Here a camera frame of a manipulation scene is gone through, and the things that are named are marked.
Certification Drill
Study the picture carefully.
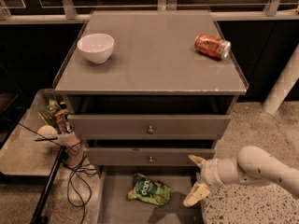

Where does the grey bottom drawer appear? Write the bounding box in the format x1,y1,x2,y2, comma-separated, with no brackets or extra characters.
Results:
97,166,204,224

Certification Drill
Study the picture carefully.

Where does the grey drawer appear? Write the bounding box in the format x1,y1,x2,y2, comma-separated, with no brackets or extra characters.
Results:
97,166,204,224
68,115,231,140
86,140,215,166

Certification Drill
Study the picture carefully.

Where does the grey middle drawer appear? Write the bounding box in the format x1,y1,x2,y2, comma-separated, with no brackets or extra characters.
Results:
86,140,215,166

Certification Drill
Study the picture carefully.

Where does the brown snack packet in bin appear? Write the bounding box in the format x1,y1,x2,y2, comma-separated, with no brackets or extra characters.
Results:
54,109,71,133

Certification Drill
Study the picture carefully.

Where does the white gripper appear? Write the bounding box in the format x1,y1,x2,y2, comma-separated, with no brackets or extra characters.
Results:
183,155,223,207

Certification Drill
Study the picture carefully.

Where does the grey top drawer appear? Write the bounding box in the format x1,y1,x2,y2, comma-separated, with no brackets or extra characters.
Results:
68,115,231,140

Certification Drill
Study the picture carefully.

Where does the white cup in bin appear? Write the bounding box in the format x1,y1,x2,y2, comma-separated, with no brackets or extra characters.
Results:
58,132,80,147

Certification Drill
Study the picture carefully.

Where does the black metal stand bar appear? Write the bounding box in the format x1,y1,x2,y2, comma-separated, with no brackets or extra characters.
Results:
30,147,65,224

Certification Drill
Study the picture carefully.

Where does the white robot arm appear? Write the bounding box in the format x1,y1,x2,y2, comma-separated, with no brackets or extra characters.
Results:
183,146,299,207

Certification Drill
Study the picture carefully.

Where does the grey drawer cabinet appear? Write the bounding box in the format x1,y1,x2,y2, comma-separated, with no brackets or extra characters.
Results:
51,9,249,224

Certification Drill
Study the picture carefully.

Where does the white ceramic bowl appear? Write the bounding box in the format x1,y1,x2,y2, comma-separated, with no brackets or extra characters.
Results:
77,34,114,63

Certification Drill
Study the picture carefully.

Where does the orange soda can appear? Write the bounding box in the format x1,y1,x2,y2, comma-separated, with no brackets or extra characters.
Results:
194,34,231,60

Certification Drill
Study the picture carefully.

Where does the white window frame rail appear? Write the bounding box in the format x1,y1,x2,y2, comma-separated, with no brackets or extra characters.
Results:
0,0,299,24

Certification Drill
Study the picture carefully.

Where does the black cable on floor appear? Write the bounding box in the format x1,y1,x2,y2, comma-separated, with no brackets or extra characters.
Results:
3,117,98,224

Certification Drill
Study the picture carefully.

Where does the white ball in bin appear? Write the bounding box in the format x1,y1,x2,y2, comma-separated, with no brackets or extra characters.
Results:
36,125,58,147

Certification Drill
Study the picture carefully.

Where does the green rice chip bag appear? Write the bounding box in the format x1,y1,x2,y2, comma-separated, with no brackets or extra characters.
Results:
127,173,172,206

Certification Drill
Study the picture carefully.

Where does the green snack bag in bin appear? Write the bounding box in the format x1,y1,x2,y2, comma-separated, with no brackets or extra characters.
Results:
38,99,61,125

